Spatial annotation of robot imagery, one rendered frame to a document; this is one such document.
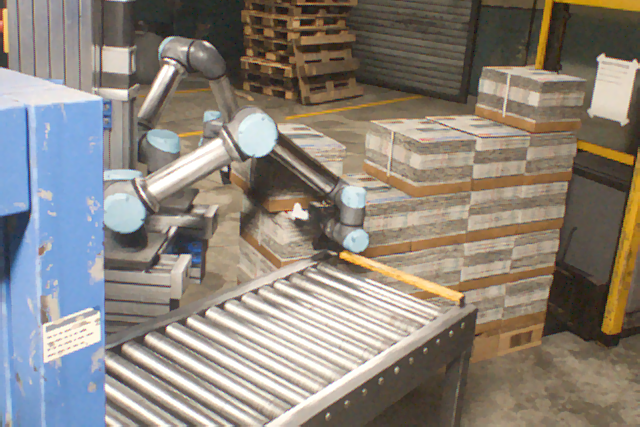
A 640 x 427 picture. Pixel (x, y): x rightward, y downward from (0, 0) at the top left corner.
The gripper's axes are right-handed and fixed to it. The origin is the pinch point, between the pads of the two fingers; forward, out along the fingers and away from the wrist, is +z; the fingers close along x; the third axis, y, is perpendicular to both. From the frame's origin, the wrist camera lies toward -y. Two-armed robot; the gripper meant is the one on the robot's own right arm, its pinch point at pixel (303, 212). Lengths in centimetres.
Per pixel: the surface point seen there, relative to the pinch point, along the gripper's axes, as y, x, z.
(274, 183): 8.3, 6.8, 9.6
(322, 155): 17.6, -10.8, 8.0
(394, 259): -27, -47, 7
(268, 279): -5.4, 30.1, -33.9
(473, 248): -28, -89, 7
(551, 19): 65, -169, 56
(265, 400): -6, 58, -87
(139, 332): -5, 72, -50
